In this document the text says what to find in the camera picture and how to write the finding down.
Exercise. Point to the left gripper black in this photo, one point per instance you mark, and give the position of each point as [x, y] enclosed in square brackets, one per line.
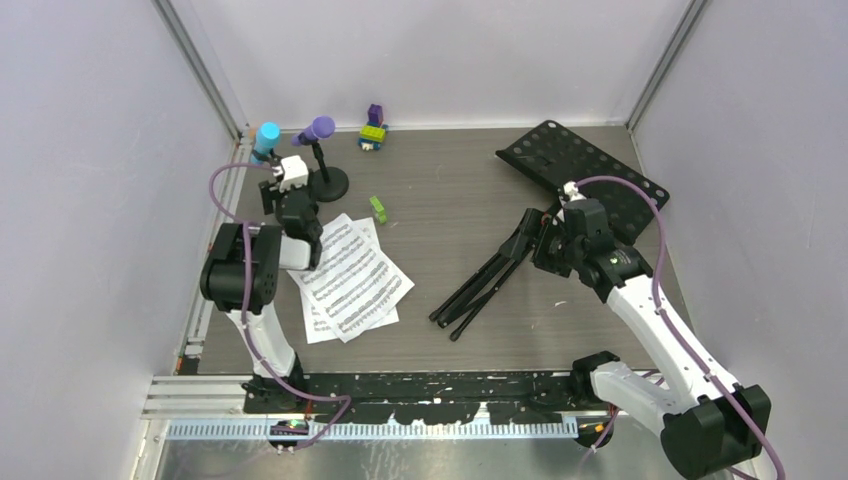
[271, 194]

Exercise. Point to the sheet music page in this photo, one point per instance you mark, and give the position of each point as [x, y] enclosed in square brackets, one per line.
[355, 283]
[316, 328]

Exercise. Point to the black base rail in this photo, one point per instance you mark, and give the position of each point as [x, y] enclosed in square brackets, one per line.
[435, 398]

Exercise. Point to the black music stand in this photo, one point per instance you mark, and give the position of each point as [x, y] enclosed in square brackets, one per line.
[602, 207]

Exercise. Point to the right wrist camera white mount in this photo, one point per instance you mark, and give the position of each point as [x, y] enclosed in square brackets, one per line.
[570, 192]

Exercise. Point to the purple toy microphone on stand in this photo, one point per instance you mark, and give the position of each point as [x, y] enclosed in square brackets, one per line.
[331, 183]

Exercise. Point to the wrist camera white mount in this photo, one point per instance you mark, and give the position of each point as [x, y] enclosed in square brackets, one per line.
[290, 173]
[570, 192]

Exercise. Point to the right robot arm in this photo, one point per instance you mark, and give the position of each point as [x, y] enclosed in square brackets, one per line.
[705, 420]

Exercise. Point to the blue toy microphone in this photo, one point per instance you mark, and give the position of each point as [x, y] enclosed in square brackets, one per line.
[267, 137]

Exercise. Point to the black microphone stand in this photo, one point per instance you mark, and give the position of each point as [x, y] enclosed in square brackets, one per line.
[290, 211]

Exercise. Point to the green toy block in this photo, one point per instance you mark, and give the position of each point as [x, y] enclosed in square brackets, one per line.
[378, 210]

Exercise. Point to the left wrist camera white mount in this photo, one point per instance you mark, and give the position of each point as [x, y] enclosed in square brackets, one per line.
[290, 173]

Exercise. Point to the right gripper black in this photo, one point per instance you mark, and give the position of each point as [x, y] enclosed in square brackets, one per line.
[545, 227]

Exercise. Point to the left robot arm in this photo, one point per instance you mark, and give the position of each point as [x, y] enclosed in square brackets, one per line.
[240, 277]

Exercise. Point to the colourful toy block behind stand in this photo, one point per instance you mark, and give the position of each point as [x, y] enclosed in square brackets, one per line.
[373, 134]

